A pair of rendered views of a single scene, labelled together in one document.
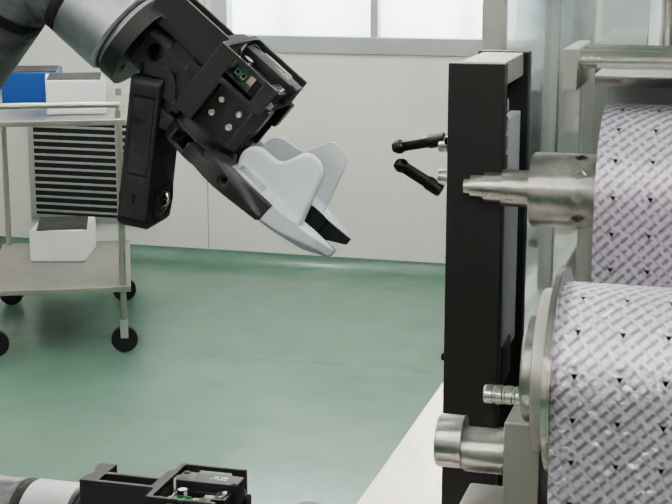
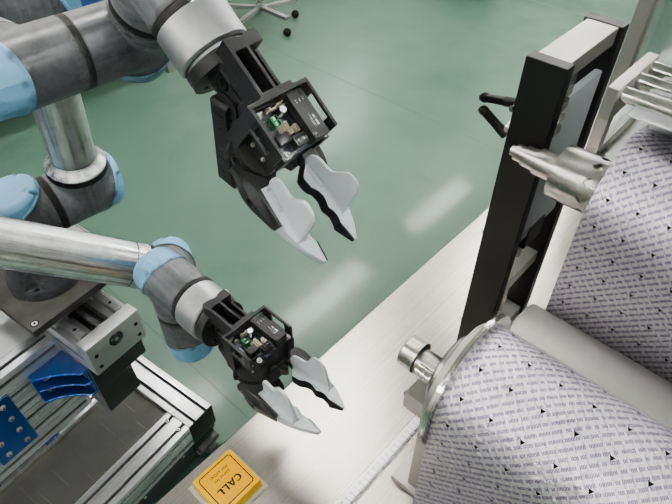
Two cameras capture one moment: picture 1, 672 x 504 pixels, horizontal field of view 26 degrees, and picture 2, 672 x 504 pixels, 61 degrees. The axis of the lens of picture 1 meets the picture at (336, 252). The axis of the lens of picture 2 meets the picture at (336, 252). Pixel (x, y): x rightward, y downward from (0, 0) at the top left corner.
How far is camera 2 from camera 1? 70 cm
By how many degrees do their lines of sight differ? 40
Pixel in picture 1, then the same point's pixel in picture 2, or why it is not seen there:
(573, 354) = (451, 413)
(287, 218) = (291, 237)
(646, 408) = (489, 471)
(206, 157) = (241, 181)
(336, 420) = not seen: hidden behind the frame
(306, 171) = (303, 213)
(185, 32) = (236, 80)
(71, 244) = not seen: outside the picture
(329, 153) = (347, 180)
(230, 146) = (264, 171)
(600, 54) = (639, 98)
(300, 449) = not seen: hidden behind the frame
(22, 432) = (428, 33)
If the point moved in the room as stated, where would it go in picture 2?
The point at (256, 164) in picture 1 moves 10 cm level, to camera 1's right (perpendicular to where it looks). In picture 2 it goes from (277, 192) to (375, 224)
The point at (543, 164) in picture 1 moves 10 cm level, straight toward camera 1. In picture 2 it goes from (565, 164) to (530, 214)
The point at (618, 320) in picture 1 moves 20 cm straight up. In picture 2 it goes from (493, 406) to (558, 231)
